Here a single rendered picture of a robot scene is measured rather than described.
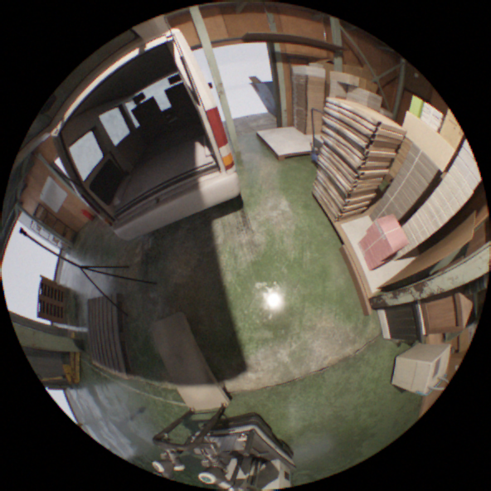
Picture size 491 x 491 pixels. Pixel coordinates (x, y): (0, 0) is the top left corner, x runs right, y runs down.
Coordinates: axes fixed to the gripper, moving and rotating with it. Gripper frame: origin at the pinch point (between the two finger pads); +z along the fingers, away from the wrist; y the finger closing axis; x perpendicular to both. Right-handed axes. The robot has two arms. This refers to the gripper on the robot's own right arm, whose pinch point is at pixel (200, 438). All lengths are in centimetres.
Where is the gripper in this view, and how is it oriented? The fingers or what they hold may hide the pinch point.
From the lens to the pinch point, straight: 105.1
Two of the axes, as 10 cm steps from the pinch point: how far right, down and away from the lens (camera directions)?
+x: 3.2, 6.6, 6.8
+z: -3.8, -5.7, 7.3
